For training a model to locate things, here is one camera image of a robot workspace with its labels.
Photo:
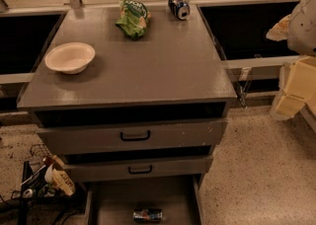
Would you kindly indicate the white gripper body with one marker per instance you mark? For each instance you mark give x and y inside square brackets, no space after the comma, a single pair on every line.
[303,27]

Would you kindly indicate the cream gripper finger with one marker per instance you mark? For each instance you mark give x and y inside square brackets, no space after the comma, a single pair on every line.
[299,87]
[280,30]

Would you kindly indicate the redbull can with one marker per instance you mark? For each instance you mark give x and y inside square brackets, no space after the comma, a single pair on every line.
[147,215]

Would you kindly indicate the blue pepsi can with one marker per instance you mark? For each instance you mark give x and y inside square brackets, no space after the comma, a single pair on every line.
[179,8]

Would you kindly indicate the grey drawer cabinet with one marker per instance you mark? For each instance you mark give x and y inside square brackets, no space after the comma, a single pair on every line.
[172,74]

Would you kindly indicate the grey open bottom drawer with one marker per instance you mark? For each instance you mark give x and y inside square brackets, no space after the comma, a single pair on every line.
[113,203]

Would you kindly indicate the grey middle drawer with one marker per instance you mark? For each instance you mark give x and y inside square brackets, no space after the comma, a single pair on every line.
[135,169]

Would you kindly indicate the grey top drawer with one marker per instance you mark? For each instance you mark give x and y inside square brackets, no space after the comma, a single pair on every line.
[128,137]

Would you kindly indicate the green chip bag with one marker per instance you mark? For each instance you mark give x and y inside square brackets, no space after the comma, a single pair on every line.
[133,19]

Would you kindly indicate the white paper bowl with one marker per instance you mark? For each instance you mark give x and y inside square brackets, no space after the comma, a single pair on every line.
[70,58]

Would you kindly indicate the black wire rack with items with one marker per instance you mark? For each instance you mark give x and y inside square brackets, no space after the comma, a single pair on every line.
[43,179]

